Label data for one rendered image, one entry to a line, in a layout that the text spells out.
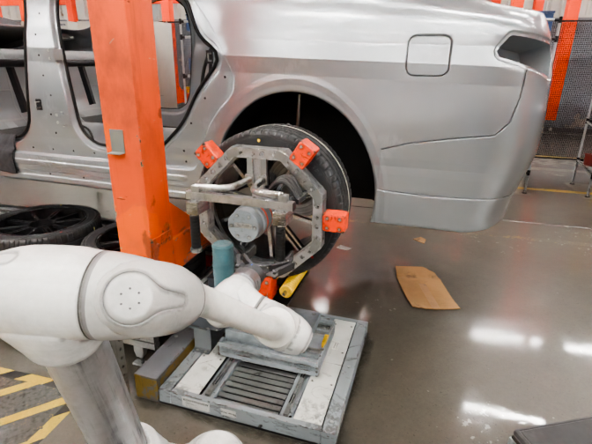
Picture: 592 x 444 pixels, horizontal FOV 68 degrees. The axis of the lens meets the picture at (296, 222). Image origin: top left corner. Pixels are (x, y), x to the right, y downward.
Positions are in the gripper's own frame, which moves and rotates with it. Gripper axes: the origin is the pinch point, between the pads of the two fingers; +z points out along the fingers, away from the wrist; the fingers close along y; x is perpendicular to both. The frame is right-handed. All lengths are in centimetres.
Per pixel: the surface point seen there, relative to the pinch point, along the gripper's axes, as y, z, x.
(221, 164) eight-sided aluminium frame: -32.7, 28.5, 21.7
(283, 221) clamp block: 1.4, 6.6, 9.3
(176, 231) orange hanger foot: -60, 35, -13
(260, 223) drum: -11.0, 16.1, 3.7
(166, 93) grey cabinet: -329, 440, 12
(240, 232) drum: -18.5, 14.1, -0.2
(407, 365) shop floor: 49, 65, -82
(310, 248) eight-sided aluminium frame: 5.7, 28.4, -9.3
